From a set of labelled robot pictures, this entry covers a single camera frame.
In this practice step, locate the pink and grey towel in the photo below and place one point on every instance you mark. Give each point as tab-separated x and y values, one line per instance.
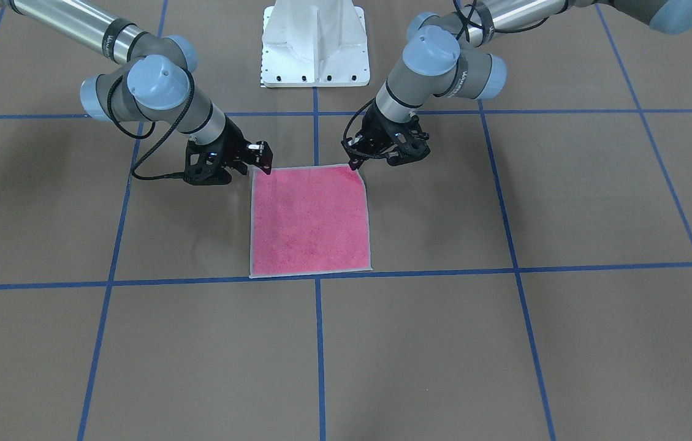
309	220

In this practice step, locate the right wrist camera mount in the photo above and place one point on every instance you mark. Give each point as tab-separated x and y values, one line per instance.
205	165

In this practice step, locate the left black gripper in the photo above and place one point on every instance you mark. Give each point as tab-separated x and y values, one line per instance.
384	130

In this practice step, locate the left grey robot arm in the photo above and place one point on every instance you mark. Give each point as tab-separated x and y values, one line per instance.
443	57

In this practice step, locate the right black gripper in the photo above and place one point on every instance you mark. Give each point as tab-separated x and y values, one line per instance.
234	141

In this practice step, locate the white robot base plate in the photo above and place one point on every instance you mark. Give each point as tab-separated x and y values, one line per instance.
314	44

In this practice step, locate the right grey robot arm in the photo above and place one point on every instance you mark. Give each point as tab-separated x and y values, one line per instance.
153	83

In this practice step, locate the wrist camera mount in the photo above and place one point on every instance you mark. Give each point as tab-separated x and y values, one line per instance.
410	134
205	165

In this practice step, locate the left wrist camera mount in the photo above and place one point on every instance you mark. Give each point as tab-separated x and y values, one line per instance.
410	134

